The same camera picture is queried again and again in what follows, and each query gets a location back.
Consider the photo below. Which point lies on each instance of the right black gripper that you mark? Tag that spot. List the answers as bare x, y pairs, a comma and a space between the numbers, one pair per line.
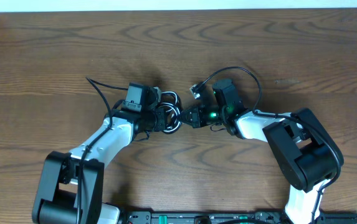
197, 121

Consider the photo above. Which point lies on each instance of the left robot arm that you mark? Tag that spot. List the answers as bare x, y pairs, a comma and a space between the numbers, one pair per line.
71, 184

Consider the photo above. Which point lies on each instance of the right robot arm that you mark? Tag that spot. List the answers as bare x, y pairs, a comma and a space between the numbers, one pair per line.
305, 153

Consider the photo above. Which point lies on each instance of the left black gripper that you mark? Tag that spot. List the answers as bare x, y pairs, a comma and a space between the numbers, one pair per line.
161, 126

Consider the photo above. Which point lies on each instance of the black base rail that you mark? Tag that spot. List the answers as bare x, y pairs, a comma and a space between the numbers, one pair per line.
271, 216

